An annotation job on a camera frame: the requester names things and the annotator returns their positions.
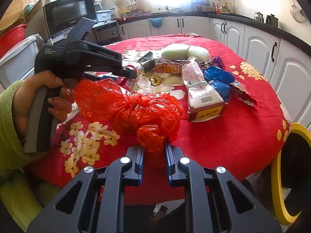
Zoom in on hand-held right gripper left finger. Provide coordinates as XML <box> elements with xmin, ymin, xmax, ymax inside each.
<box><xmin>27</xmin><ymin>146</ymin><xmax>146</xmax><ymax>233</ymax></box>

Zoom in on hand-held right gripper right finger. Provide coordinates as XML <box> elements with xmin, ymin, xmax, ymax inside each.
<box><xmin>164</xmin><ymin>141</ymin><xmax>283</xmax><ymax>233</ymax></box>

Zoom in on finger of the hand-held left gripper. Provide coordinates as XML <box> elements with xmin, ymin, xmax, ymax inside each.
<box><xmin>84</xmin><ymin>64</ymin><xmax>138</xmax><ymax>79</ymax></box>

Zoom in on dark green snack packet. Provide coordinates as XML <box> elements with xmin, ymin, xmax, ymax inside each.
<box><xmin>137</xmin><ymin>51</ymin><xmax>156</xmax><ymax>72</ymax></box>

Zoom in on red plastic bag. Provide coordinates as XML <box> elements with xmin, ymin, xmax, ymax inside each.
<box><xmin>74</xmin><ymin>78</ymin><xmax>183</xmax><ymax>154</ymax></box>

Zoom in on red clear snack wrapper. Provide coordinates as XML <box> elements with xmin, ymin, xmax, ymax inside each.
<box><xmin>230</xmin><ymin>81</ymin><xmax>258</xmax><ymax>107</ymax></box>

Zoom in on purple foil wrapper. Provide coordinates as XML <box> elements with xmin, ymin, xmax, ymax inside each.
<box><xmin>206</xmin><ymin>56</ymin><xmax>225</xmax><ymax>71</ymax></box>

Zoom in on yellow rimmed black bin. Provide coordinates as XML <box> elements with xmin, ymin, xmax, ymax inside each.
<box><xmin>271</xmin><ymin>123</ymin><xmax>311</xmax><ymax>226</ymax></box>

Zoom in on person's left forearm green sleeve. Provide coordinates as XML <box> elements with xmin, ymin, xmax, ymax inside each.
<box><xmin>0</xmin><ymin>80</ymin><xmax>48</xmax><ymax>173</ymax></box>

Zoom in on person's left hand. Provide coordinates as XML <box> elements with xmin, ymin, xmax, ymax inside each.
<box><xmin>12</xmin><ymin>70</ymin><xmax>76</xmax><ymax>139</ymax></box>

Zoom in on black microwave oven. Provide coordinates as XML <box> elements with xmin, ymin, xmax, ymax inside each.
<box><xmin>43</xmin><ymin>0</ymin><xmax>98</xmax><ymax>37</ymax></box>

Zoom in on grey plastic crate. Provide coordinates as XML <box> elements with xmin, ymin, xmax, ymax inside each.
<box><xmin>95</xmin><ymin>9</ymin><xmax>113</xmax><ymax>23</ymax></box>

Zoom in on orange snack wrapper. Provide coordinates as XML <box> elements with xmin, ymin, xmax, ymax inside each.
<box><xmin>155</xmin><ymin>59</ymin><xmax>183</xmax><ymax>75</ymax></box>

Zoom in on white plastic container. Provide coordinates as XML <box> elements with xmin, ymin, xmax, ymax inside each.
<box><xmin>0</xmin><ymin>37</ymin><xmax>42</xmax><ymax>89</ymax></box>

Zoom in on blue plastic bowl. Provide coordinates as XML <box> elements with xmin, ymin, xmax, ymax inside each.
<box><xmin>149</xmin><ymin>17</ymin><xmax>163</xmax><ymax>28</ymax></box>

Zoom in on red plastic basin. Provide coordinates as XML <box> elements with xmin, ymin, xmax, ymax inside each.
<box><xmin>0</xmin><ymin>24</ymin><xmax>28</xmax><ymax>59</ymax></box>

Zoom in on red floral table cover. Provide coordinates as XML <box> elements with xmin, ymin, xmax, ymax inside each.
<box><xmin>24</xmin><ymin>33</ymin><xmax>292</xmax><ymax>205</ymax></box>

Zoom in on cream knitted cloth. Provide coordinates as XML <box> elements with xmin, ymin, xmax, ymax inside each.
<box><xmin>161</xmin><ymin>43</ymin><xmax>211</xmax><ymax>63</ymax></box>

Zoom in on white printed plastic packet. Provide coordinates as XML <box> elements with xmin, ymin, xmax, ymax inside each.
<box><xmin>182</xmin><ymin>58</ymin><xmax>228</xmax><ymax>122</ymax></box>

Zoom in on woven bamboo tray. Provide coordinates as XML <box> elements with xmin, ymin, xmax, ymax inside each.
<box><xmin>0</xmin><ymin>0</ymin><xmax>32</xmax><ymax>32</ymax></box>

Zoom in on blue plastic bag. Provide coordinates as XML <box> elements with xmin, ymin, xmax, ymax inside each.
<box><xmin>203</xmin><ymin>65</ymin><xmax>236</xmax><ymax>102</ymax></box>

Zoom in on green garment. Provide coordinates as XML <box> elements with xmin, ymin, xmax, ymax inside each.
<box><xmin>0</xmin><ymin>170</ymin><xmax>62</xmax><ymax>232</ymax></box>

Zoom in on cluster of bottles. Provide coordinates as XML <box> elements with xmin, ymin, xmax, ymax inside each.
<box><xmin>215</xmin><ymin>0</ymin><xmax>235</xmax><ymax>14</ymax></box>

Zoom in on white kitchen cabinets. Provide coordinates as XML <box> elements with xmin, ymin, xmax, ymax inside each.
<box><xmin>118</xmin><ymin>17</ymin><xmax>311</xmax><ymax>129</ymax></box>

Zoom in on dark kitchen countertop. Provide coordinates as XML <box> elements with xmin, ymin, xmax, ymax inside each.
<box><xmin>117</xmin><ymin>11</ymin><xmax>311</xmax><ymax>57</ymax></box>

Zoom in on metal wall strainer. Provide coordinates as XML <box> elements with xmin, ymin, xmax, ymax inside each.
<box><xmin>290</xmin><ymin>3</ymin><xmax>307</xmax><ymax>22</ymax></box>

